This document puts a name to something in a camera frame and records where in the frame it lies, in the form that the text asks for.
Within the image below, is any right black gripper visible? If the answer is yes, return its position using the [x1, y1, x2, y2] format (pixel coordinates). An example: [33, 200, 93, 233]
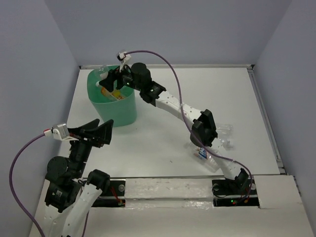
[98, 61, 142, 92]

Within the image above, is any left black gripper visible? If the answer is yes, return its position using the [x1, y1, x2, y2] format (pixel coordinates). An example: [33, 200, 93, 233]
[69, 117, 115, 176]

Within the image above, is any small yellow cap bottle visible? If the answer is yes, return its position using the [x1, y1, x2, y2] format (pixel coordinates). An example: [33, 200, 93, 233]
[94, 65, 109, 80]

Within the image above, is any orange label tea bottle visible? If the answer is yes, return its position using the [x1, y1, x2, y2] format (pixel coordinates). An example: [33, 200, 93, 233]
[96, 81, 125, 101]

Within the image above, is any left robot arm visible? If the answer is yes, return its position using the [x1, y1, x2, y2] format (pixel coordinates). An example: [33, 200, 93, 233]
[43, 119, 114, 237]

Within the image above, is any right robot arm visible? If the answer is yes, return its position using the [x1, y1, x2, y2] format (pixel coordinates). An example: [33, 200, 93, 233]
[96, 63, 253, 194]

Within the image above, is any green plastic bin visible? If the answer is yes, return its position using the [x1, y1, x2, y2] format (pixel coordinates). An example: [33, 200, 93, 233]
[87, 66, 137, 127]

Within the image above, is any clear bottle blue-orange label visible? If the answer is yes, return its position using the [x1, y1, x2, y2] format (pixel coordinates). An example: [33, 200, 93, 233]
[193, 147, 219, 173]

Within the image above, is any clear crushed bottle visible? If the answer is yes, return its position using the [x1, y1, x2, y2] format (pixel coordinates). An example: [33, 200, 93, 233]
[184, 138, 235, 151]

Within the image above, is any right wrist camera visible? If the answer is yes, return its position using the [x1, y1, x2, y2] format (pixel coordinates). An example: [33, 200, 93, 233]
[117, 51, 131, 72]

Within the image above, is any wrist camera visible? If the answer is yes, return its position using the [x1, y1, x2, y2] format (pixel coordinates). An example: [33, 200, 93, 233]
[43, 123, 76, 141]
[117, 51, 131, 72]

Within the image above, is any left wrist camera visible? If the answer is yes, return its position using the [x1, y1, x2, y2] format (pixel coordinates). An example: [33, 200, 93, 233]
[43, 123, 76, 141]

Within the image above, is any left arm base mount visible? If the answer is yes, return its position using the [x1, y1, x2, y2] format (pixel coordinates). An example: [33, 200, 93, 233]
[92, 179, 126, 208]

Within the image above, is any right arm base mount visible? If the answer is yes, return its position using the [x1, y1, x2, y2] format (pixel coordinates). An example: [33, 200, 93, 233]
[211, 179, 260, 207]

